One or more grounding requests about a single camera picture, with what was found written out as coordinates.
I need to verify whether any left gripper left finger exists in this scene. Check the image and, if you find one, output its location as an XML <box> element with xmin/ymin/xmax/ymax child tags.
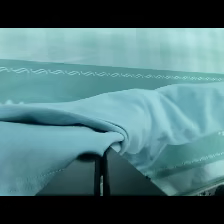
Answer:
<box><xmin>35</xmin><ymin>153</ymin><xmax>103</xmax><ymax>197</ymax></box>

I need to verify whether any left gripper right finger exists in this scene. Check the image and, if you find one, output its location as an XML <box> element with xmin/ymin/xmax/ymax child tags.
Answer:
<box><xmin>101</xmin><ymin>146</ymin><xmax>168</xmax><ymax>197</ymax></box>

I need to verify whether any light blue shirt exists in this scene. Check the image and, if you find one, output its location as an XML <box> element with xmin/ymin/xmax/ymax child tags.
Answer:
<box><xmin>0</xmin><ymin>81</ymin><xmax>224</xmax><ymax>197</ymax></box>

